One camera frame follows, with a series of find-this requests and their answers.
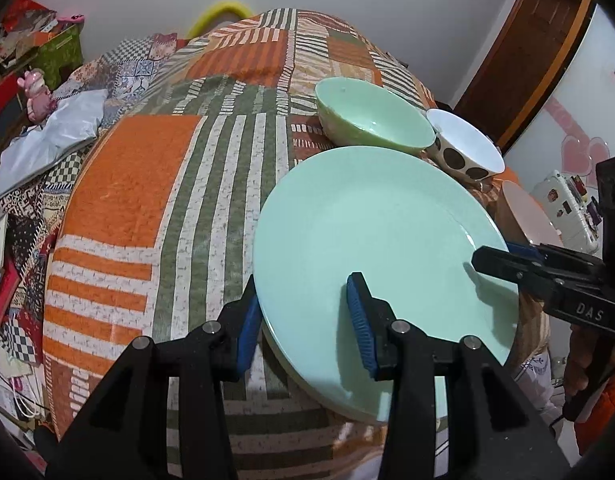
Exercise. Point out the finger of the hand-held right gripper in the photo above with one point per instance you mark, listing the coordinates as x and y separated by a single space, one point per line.
525 251
507 267

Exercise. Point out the white cabinet with stickers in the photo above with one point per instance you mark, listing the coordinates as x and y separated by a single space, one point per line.
587 85

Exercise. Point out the striped patchwork blanket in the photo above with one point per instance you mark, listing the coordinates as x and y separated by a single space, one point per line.
137 170

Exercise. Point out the person's right hand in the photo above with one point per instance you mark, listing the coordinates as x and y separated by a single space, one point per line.
580 360

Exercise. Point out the person's orange clothing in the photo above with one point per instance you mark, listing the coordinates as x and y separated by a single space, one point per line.
607 410

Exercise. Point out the red box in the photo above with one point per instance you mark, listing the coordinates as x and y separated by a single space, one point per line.
2 100

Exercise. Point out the yellow foam tube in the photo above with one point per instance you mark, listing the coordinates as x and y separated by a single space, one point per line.
222 10

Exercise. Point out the checkered patchwork quilt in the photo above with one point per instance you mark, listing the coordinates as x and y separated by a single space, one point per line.
137 65

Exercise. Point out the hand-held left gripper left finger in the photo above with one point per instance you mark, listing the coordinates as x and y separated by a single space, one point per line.
247 335

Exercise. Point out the wooden door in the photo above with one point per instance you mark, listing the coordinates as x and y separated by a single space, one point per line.
527 60

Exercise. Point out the white bowl with brown dots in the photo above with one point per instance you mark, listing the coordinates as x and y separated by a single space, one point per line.
462 135

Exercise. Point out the green plate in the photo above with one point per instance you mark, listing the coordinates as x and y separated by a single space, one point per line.
377 220

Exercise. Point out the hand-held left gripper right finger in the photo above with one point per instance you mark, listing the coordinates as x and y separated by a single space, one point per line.
362 330

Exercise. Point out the pale grey plastic bag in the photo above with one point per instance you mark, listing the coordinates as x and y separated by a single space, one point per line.
52 135

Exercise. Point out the pink rabbit toy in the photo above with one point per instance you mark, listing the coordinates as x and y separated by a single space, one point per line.
37 97

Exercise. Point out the green storage box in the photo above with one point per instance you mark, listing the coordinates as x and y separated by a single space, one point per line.
27 25

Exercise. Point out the green bowl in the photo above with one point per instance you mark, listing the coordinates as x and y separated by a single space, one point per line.
367 110

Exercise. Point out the pink plate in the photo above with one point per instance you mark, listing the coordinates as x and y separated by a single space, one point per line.
527 210

